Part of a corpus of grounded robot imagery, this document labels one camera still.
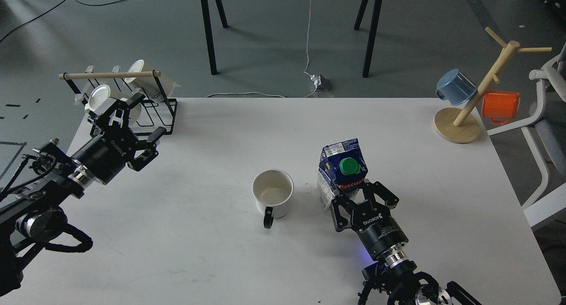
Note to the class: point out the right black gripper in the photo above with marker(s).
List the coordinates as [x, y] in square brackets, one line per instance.
[371, 219]

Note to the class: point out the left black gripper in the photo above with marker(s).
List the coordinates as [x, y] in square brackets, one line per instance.
[115, 144]

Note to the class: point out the blue milk carton green cap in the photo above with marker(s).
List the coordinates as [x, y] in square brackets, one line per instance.
[341, 166]

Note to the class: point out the white mug black handle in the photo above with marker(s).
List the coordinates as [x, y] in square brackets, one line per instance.
[273, 193]

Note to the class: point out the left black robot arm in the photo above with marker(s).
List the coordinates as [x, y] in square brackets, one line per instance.
[34, 220]

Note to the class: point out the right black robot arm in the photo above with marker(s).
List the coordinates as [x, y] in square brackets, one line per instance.
[392, 272]

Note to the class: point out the white mug front on rack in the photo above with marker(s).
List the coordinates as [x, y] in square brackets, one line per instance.
[103, 93]

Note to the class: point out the wooden mug tree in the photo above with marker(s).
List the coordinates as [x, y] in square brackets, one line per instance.
[457, 125]

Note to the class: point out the white power plug adapter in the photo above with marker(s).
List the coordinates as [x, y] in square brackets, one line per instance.
[320, 83]

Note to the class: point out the blue mug on tree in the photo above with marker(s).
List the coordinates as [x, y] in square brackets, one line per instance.
[455, 87]

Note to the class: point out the orange mug on tree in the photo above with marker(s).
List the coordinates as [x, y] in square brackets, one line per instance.
[500, 106]

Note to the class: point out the black table legs right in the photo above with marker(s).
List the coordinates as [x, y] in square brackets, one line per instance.
[375, 16]

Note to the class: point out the white office chair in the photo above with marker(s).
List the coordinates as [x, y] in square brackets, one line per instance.
[547, 117]

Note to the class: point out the black wire mug rack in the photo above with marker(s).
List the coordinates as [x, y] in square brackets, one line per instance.
[152, 114]

